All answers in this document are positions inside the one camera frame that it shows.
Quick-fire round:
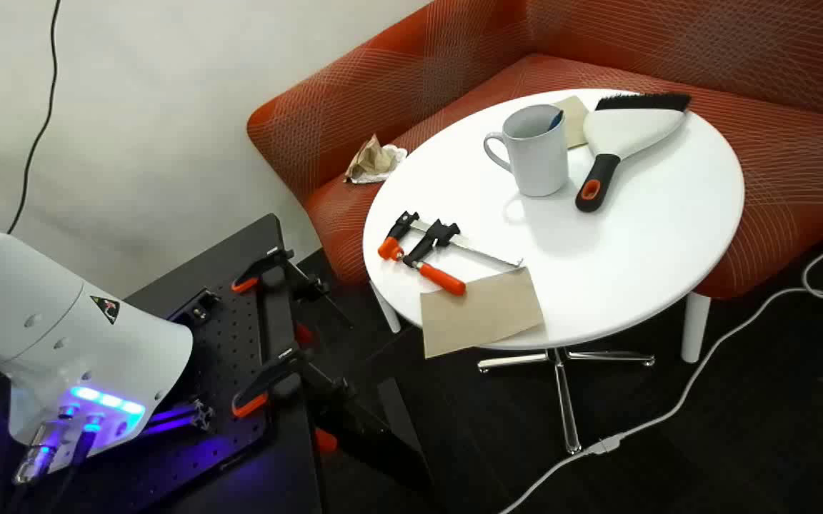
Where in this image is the orange handled bar clamp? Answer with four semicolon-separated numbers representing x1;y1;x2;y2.
401;216;473;299
377;210;524;272

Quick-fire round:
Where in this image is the crumpled paper wrapper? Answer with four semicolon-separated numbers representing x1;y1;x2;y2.
346;136;407;182

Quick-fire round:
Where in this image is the brown cardboard piece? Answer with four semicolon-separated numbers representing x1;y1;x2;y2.
420;272;543;359

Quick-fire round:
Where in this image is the orange black clamp on board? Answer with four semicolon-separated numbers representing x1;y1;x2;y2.
233;244;330;299

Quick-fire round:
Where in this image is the white power cable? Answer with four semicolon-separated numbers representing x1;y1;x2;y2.
497;236;823;514

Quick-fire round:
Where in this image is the white dustpan black orange handle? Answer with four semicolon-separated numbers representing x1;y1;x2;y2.
574;92;691;210

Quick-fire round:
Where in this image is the round white table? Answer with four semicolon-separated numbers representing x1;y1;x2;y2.
364;87;747;372

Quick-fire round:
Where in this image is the black perforated mounting board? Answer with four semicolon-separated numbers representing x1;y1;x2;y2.
6;214;326;514

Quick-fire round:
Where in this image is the orange fabric sofa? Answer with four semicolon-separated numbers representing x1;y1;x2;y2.
243;0;823;366

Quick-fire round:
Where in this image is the light grey ceramic mug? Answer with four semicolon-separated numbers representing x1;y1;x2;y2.
484;106;568;196

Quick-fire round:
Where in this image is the black wall cable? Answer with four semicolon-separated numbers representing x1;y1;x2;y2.
4;0;64;236

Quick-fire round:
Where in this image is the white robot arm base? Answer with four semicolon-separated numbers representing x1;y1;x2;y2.
0;232;196;484

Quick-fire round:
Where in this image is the beige cloth under dustpan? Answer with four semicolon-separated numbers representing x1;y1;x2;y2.
560;97;588;147

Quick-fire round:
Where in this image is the lower orange black clamp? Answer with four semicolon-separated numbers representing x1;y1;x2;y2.
230;349;348;420

